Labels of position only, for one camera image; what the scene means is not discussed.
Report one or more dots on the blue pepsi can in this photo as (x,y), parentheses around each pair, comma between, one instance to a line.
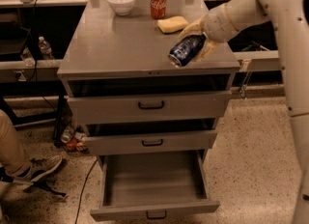
(186,50)

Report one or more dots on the red coca-cola can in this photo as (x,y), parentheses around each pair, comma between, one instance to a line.
(158,8)

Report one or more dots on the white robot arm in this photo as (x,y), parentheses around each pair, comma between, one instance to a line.
(291,30)

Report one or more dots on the grey drawer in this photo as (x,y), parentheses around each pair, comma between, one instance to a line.
(151,143)
(153,186)
(148,108)

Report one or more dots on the grey top drawer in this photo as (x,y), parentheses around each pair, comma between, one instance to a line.
(148,108)

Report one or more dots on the grey bottom drawer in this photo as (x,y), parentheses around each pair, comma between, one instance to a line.
(153,186)

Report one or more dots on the yellow sponge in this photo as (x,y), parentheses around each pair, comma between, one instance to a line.
(172,24)

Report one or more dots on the grey middle drawer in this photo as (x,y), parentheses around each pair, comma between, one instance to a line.
(151,143)

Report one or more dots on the grey drawer cabinet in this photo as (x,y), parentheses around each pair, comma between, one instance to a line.
(111,56)

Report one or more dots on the grey sneaker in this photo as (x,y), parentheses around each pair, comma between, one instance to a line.
(40,168)

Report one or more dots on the white bowl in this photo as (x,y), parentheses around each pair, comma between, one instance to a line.
(121,7)

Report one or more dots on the person leg beige trousers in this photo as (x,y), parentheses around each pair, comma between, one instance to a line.
(12,155)

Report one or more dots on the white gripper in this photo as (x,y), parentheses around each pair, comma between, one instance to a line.
(216,24)

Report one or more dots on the pile of snack wrappers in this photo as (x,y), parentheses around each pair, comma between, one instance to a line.
(73,139)

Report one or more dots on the clear water bottle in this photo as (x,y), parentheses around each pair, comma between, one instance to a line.
(45,48)

